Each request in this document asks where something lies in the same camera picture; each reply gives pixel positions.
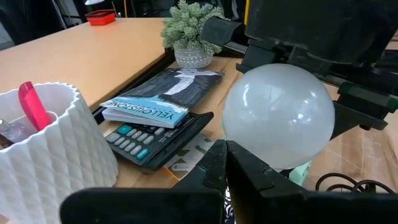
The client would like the red plastic box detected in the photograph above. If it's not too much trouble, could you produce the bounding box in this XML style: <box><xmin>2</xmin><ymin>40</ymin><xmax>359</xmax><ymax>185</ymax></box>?
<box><xmin>84</xmin><ymin>9</ymin><xmax>116</xmax><ymax>26</ymax></box>

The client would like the mint green stapler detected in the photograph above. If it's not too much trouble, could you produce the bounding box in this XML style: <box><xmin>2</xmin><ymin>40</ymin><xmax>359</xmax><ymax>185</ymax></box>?
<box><xmin>287</xmin><ymin>161</ymin><xmax>312</xmax><ymax>188</ymax></box>

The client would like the potted green succulent plant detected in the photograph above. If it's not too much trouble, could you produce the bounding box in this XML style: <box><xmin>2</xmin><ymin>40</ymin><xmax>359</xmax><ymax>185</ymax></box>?
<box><xmin>160</xmin><ymin>0</ymin><xmax>229</xmax><ymax>69</ymax></box>

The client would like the thick yellow cable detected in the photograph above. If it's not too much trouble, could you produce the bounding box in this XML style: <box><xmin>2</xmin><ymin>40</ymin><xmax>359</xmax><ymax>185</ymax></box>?
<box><xmin>244</xmin><ymin>0</ymin><xmax>251</xmax><ymax>26</ymax></box>

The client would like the beige wooden desk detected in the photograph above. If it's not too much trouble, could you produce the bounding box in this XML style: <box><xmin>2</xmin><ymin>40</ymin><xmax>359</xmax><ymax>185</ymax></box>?
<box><xmin>0</xmin><ymin>17</ymin><xmax>169</xmax><ymax>110</ymax></box>

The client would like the white frosted light bulb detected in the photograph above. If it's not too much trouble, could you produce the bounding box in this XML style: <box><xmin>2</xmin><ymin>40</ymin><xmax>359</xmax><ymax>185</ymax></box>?
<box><xmin>221</xmin><ymin>63</ymin><xmax>336</xmax><ymax>171</ymax></box>

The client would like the pink red marker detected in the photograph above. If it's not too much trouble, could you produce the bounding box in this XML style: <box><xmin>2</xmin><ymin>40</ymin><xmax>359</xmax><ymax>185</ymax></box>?
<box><xmin>17</xmin><ymin>81</ymin><xmax>52</xmax><ymax>132</ymax></box>

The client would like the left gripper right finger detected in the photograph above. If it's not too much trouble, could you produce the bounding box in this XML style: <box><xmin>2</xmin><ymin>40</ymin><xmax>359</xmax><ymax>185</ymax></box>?
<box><xmin>227</xmin><ymin>140</ymin><xmax>398</xmax><ymax>224</ymax></box>

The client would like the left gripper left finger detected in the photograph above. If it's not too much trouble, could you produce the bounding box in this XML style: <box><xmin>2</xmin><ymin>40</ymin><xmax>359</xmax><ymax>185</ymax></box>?
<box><xmin>58</xmin><ymin>139</ymin><xmax>228</xmax><ymax>224</ymax></box>

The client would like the white textured pen cup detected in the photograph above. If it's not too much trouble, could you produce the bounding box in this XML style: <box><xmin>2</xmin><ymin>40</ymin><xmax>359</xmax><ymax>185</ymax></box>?
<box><xmin>0</xmin><ymin>82</ymin><xmax>119</xmax><ymax>224</ymax></box>

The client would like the Yellowstone paperback book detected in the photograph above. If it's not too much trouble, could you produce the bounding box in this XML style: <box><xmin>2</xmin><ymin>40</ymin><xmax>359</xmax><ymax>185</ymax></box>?
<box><xmin>99</xmin><ymin>67</ymin><xmax>224</xmax><ymax>129</ymax></box>

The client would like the grey clear pen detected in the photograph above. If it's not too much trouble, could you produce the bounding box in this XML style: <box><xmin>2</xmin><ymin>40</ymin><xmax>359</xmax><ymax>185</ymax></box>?
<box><xmin>0</xmin><ymin>118</ymin><xmax>26</xmax><ymax>144</ymax></box>

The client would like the patterned grey white coaster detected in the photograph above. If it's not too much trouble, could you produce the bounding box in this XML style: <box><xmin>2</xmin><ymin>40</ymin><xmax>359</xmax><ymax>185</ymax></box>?
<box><xmin>163</xmin><ymin>133</ymin><xmax>216</xmax><ymax>181</ymax></box>

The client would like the black lamp power cable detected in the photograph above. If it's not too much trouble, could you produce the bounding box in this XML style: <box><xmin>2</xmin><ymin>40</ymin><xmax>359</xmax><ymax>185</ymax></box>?
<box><xmin>315</xmin><ymin>172</ymin><xmax>397</xmax><ymax>195</ymax></box>

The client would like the black desk calculator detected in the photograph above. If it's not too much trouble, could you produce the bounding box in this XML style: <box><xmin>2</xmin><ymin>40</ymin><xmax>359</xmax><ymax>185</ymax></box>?
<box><xmin>104</xmin><ymin>111</ymin><xmax>215</xmax><ymax>171</ymax></box>

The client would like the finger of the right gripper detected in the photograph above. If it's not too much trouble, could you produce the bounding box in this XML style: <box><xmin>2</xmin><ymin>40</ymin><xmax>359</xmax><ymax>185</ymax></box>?
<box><xmin>331</xmin><ymin>82</ymin><xmax>398</xmax><ymax>141</ymax></box>
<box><xmin>201</xmin><ymin>15</ymin><xmax>249</xmax><ymax>55</ymax></box>

